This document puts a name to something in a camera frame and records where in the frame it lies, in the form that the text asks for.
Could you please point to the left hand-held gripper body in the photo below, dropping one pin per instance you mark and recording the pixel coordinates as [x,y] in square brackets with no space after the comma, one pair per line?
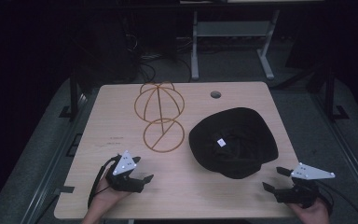
[125,161]

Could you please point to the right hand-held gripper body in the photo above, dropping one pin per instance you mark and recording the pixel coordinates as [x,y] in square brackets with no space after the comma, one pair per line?
[307,172]

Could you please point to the black bucket hat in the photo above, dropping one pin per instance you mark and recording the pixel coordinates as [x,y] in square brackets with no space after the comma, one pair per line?
[239,155]

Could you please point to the person's left hand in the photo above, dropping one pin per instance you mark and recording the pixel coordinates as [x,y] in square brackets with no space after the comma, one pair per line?
[108,197]

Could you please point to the person's right hand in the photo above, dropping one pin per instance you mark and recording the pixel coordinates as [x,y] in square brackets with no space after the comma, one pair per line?
[313,214]

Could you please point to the black metal stand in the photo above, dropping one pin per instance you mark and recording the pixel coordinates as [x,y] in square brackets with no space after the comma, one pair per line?
[73,93]
[330,93]

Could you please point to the grey metal desk frame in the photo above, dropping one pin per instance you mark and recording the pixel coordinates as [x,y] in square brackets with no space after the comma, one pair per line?
[230,28]

